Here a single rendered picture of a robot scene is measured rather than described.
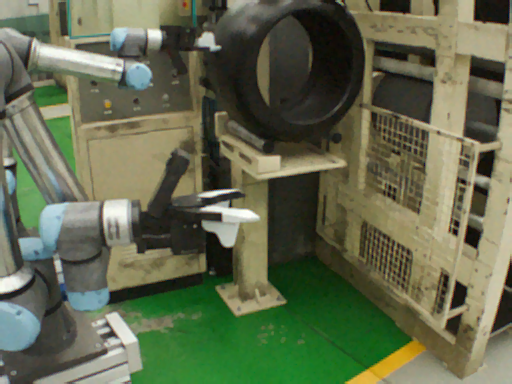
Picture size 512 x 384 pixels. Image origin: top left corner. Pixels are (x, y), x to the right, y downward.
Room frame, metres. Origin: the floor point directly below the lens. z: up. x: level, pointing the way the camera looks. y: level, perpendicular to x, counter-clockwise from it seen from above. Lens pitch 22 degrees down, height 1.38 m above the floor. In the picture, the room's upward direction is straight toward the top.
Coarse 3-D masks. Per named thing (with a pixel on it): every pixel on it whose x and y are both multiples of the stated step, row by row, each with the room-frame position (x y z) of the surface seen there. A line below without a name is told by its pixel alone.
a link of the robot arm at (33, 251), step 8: (24, 240) 0.84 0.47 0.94; (32, 240) 0.84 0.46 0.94; (40, 240) 0.84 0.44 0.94; (24, 248) 0.79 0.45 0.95; (32, 248) 0.79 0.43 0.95; (40, 248) 0.79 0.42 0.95; (24, 256) 0.76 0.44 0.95; (32, 256) 0.77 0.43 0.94; (40, 256) 0.78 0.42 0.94; (48, 256) 0.80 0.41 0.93; (32, 264) 0.76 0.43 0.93; (40, 264) 0.78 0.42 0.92; (48, 264) 0.80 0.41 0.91; (40, 272) 0.76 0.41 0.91; (48, 272) 0.78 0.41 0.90; (48, 280) 0.77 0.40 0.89; (56, 280) 0.81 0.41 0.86; (48, 288) 0.75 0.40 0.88; (56, 288) 0.81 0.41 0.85; (56, 296) 0.80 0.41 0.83; (48, 304) 0.78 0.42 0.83
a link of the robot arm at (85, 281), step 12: (108, 252) 0.78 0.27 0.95; (72, 264) 0.67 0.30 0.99; (84, 264) 0.67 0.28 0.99; (96, 264) 0.69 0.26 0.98; (108, 264) 0.76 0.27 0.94; (72, 276) 0.67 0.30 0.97; (84, 276) 0.67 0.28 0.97; (96, 276) 0.68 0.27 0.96; (72, 288) 0.67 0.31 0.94; (84, 288) 0.67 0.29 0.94; (96, 288) 0.68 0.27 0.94; (108, 288) 0.71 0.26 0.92; (72, 300) 0.67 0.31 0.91; (84, 300) 0.67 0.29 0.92; (96, 300) 0.68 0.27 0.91
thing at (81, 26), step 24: (72, 0) 1.97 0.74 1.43; (96, 0) 2.01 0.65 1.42; (120, 0) 2.05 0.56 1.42; (144, 0) 2.09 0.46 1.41; (168, 0) 2.14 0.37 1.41; (192, 0) 2.18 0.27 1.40; (72, 24) 1.96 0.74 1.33; (96, 24) 2.01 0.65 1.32; (120, 24) 2.05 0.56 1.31; (144, 24) 2.09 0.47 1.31; (168, 24) 2.14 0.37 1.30; (192, 24) 2.18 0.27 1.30
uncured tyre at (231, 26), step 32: (288, 0) 1.64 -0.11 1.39; (320, 0) 1.69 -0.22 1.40; (224, 32) 1.68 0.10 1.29; (256, 32) 1.59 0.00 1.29; (320, 32) 2.00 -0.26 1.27; (352, 32) 1.75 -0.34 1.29; (224, 64) 1.61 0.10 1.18; (256, 64) 1.59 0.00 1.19; (320, 64) 2.00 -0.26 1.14; (352, 64) 1.76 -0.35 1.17; (224, 96) 1.66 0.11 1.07; (256, 96) 1.59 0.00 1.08; (320, 96) 1.97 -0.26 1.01; (352, 96) 1.75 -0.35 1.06; (256, 128) 1.63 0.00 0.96; (288, 128) 1.64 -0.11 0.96; (320, 128) 1.70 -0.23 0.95
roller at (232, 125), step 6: (234, 120) 1.92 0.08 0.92; (228, 126) 1.90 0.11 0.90; (234, 126) 1.86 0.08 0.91; (240, 126) 1.83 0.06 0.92; (234, 132) 1.85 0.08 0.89; (240, 132) 1.79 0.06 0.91; (246, 132) 1.76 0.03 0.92; (252, 132) 1.73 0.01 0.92; (246, 138) 1.74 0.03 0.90; (252, 138) 1.70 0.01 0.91; (258, 138) 1.67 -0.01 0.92; (264, 138) 1.65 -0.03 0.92; (252, 144) 1.70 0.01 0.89; (258, 144) 1.65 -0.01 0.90; (264, 144) 1.62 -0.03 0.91; (270, 144) 1.62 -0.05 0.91; (264, 150) 1.62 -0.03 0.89; (270, 150) 1.62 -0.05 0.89
